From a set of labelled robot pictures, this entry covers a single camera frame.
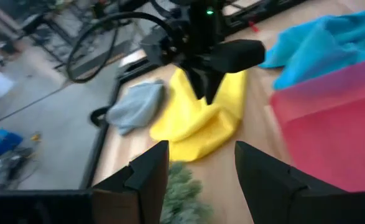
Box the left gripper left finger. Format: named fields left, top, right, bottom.
left=91, top=140, right=170, bottom=224

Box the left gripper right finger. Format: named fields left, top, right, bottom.
left=234, top=140, right=308, bottom=224

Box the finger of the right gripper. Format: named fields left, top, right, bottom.
left=205, top=70, right=226, bottom=105
left=187, top=67, right=206, bottom=100

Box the yellow microfiber towel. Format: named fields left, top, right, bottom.
left=149, top=67, right=248, bottom=162

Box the grey microfiber towel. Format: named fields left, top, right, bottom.
left=105, top=80, right=167, bottom=136

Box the pink translucent plastic bin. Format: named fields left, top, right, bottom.
left=269, top=55, right=365, bottom=193

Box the blue microfiber towel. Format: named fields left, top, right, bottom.
left=258, top=10, right=365, bottom=91

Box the green artificial potted plant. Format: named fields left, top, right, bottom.
left=159, top=161, right=213, bottom=224

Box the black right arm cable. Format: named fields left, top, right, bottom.
left=65, top=11, right=175, bottom=84

